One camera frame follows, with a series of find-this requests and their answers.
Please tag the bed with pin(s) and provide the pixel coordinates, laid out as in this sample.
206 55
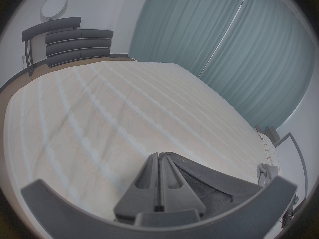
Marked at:
99 121

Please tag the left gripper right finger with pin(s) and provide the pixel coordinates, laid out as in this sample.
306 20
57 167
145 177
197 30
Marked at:
172 198

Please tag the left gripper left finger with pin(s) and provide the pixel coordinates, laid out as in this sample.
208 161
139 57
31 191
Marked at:
147 198

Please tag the black T-shirt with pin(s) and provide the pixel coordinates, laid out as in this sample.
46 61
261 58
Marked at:
211 180

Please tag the black chest of drawers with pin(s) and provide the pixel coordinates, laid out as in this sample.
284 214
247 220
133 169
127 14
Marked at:
79 46

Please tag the grey bedside table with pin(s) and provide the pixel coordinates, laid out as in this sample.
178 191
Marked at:
270 133

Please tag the white printed pillow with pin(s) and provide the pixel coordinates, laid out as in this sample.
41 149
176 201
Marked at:
270 150

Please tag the grey garment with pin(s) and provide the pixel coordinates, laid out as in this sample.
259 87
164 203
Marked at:
268 173

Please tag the blue-green curtain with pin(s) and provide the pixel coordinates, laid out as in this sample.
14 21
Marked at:
269 58
179 28

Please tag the round white mirror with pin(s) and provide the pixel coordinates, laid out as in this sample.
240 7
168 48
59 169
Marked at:
54 5

